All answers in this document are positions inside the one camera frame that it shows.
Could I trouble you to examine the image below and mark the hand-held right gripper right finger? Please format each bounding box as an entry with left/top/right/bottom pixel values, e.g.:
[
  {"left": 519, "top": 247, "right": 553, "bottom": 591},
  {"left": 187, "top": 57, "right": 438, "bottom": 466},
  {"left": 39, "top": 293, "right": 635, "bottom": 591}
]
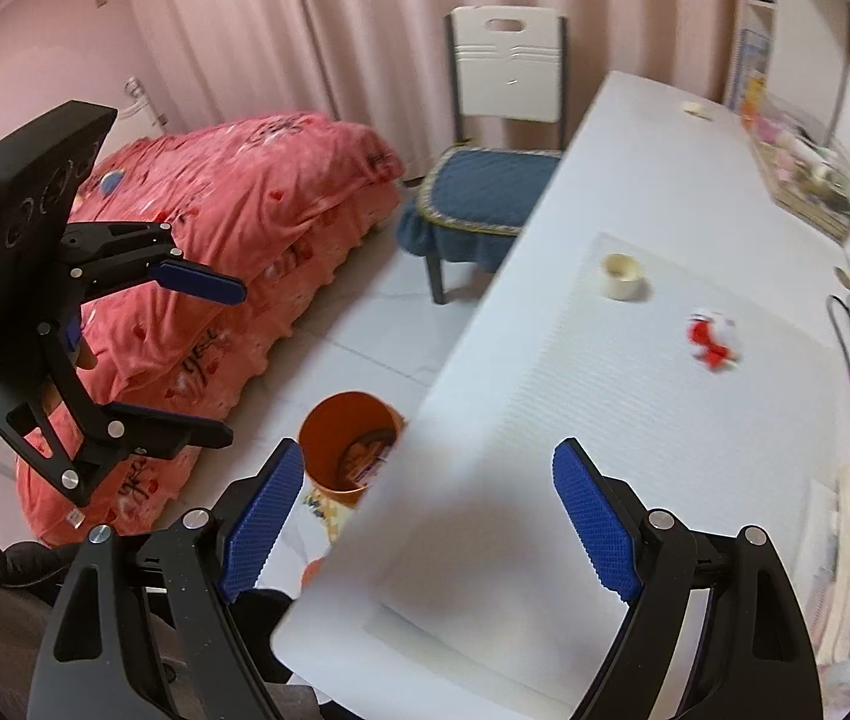
[{"left": 552, "top": 437, "right": 824, "bottom": 720}]

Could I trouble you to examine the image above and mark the orange bin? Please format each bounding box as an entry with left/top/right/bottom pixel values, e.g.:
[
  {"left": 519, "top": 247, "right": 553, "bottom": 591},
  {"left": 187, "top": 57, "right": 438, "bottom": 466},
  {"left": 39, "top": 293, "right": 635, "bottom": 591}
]
[{"left": 297, "top": 390, "right": 407, "bottom": 509}]

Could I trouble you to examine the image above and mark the blue-edged standing book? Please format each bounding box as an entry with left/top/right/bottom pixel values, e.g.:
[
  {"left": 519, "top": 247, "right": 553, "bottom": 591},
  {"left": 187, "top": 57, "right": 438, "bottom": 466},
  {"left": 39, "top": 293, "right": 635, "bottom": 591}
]
[{"left": 725, "top": 28, "right": 772, "bottom": 118}]

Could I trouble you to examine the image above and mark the white chair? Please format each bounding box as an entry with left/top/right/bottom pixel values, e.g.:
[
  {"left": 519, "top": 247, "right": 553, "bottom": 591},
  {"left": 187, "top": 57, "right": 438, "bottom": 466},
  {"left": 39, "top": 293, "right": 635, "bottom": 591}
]
[{"left": 425, "top": 6, "right": 568, "bottom": 305}]

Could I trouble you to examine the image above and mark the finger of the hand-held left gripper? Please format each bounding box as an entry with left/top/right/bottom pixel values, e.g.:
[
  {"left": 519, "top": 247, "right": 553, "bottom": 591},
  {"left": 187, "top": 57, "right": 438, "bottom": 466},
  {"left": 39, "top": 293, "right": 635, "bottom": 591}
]
[
  {"left": 3, "top": 349, "right": 235, "bottom": 508},
  {"left": 57, "top": 220, "right": 248, "bottom": 308}
]

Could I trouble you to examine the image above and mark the beige tape roll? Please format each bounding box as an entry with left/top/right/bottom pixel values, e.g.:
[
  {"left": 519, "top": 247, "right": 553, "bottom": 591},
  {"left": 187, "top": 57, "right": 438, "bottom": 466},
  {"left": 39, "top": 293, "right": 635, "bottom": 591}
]
[{"left": 600, "top": 253, "right": 648, "bottom": 303}]

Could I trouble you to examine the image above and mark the pink curtain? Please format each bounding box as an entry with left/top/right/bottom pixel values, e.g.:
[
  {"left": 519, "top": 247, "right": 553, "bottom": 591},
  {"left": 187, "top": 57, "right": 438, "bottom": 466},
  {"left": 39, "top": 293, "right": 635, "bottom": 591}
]
[{"left": 113, "top": 0, "right": 741, "bottom": 181}]

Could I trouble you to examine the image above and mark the blue chair cushion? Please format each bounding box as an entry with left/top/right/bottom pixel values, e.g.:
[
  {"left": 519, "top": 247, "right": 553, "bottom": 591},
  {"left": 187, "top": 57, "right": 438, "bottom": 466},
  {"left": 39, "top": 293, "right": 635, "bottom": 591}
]
[{"left": 395, "top": 146, "right": 565, "bottom": 275}]

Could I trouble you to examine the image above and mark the white shelf unit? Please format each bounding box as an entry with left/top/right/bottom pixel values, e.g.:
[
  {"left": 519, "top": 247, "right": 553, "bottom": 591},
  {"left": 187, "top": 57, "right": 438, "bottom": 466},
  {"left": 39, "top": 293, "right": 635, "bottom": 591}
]
[{"left": 740, "top": 0, "right": 850, "bottom": 148}]

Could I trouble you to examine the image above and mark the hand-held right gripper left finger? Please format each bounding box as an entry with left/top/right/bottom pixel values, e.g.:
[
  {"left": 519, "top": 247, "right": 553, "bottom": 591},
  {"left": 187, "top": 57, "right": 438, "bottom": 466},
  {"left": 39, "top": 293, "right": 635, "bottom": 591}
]
[{"left": 26, "top": 437, "right": 306, "bottom": 720}]

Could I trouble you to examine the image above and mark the white wall fixture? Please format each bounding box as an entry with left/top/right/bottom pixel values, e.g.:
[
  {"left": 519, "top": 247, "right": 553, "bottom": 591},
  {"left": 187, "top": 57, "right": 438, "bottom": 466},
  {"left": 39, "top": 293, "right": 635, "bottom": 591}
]
[{"left": 123, "top": 75, "right": 169, "bottom": 130}]

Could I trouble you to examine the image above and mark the red and white plush toy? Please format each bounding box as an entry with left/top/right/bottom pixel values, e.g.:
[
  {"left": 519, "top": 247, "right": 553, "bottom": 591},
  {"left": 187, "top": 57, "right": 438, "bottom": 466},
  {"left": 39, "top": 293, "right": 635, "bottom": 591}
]
[{"left": 686, "top": 310, "right": 741, "bottom": 374}]

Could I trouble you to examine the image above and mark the red printed blanket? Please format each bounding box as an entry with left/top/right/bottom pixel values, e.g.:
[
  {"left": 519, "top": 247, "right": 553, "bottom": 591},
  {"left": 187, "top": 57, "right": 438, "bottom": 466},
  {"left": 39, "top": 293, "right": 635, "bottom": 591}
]
[{"left": 16, "top": 112, "right": 407, "bottom": 548}]

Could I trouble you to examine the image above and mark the clear plastic organizer box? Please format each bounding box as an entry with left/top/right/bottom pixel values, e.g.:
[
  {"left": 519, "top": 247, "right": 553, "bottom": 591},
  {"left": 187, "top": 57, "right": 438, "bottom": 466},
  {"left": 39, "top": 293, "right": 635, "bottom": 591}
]
[{"left": 747, "top": 101, "right": 850, "bottom": 242}]

